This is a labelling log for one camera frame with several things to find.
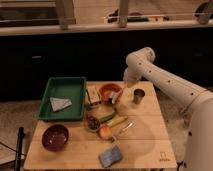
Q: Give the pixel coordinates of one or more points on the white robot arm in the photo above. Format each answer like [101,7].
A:
[194,98]

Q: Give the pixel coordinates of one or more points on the orange toy fruit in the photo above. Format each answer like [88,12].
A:
[105,132]

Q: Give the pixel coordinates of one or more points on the green plastic tray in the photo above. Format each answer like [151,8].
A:
[73,88]

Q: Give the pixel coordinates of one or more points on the dark red toy grapes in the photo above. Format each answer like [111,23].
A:
[93,123]

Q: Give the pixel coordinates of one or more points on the toy sandwich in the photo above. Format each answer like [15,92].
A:
[93,96]

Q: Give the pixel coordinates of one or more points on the black pole left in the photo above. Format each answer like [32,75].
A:
[18,155]

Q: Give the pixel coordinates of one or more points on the blue grey sponge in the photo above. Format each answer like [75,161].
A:
[110,156]

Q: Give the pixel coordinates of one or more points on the green toy pepper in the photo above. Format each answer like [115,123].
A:
[107,118]

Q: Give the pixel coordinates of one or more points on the folded grey cloth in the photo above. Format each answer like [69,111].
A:
[58,104]

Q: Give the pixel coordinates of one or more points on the orange red bowl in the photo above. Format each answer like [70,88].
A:
[106,90]

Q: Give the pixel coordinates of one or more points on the dark maroon bowl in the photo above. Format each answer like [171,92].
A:
[55,137]

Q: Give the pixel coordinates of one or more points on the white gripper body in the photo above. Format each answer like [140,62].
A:
[130,79]

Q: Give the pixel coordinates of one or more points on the metal cup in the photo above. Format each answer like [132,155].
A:
[138,96]

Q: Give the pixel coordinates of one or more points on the yellow toy corn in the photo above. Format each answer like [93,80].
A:
[117,120]

